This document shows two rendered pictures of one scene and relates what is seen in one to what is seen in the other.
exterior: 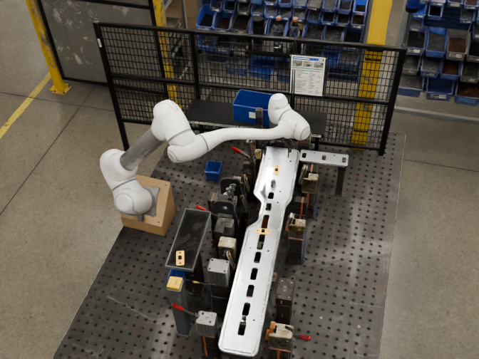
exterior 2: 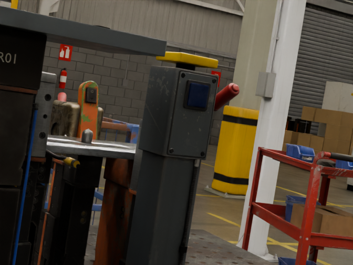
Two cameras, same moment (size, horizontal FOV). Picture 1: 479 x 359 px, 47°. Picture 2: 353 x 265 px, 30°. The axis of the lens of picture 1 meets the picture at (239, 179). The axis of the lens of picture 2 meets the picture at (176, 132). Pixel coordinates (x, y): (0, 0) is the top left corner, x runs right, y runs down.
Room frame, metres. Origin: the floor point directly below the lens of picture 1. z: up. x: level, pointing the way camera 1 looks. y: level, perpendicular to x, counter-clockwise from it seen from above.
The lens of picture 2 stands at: (2.08, 0.91, 1.10)
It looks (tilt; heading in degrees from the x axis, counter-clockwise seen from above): 3 degrees down; 223
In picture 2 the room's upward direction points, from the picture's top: 9 degrees clockwise
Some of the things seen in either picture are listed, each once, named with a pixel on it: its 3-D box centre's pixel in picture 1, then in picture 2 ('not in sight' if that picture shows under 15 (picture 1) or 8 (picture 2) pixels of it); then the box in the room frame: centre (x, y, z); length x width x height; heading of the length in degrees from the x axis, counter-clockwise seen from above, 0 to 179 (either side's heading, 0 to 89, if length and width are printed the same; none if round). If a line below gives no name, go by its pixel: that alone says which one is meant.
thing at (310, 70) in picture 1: (307, 75); not in sight; (2.81, -0.45, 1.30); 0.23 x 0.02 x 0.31; 77
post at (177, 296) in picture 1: (179, 308); (159, 235); (1.44, 0.32, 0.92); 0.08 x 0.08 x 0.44; 77
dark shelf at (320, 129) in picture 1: (256, 117); not in sight; (2.77, -0.13, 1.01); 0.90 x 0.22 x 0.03; 77
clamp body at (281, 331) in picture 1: (280, 348); (63, 190); (1.23, -0.16, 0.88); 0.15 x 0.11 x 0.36; 77
